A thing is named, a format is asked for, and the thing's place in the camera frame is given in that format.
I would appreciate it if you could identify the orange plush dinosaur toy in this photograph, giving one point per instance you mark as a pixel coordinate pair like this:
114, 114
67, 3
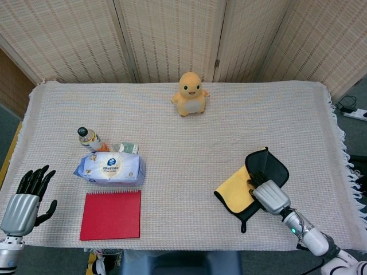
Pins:
190, 96

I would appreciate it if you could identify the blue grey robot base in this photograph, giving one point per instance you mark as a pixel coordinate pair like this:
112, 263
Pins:
180, 263

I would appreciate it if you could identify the white power strip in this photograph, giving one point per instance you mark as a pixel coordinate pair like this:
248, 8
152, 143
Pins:
357, 114

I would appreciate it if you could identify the drink bottle with black cap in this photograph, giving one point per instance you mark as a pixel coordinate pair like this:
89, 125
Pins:
90, 139

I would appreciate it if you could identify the black white items under table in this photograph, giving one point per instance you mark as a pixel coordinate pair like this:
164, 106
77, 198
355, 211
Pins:
104, 262

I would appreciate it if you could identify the white woven tablecloth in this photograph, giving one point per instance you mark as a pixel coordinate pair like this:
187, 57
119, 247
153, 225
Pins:
177, 137

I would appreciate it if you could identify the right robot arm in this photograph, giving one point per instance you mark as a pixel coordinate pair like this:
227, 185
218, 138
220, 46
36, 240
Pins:
312, 237

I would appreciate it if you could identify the blue white tissue pack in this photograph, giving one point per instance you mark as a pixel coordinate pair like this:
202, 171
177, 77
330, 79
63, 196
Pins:
111, 169

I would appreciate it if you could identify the woven folding screen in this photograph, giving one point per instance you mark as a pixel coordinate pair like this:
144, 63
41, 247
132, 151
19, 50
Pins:
183, 37

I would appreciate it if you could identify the black and yellow cloth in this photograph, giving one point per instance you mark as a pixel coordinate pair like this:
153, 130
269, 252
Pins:
252, 186

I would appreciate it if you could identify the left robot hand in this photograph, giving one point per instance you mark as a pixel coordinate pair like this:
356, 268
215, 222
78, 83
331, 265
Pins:
21, 210

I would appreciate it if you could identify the small green white packet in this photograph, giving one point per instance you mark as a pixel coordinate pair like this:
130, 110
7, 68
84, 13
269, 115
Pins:
126, 148

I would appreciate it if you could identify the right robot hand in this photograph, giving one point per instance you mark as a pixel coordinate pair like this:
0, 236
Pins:
269, 194

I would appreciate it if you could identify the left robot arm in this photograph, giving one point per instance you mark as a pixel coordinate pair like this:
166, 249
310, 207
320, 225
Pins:
10, 252

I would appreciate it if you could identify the red spiral notebook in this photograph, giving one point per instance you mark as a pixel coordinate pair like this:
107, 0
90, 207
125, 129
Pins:
111, 216

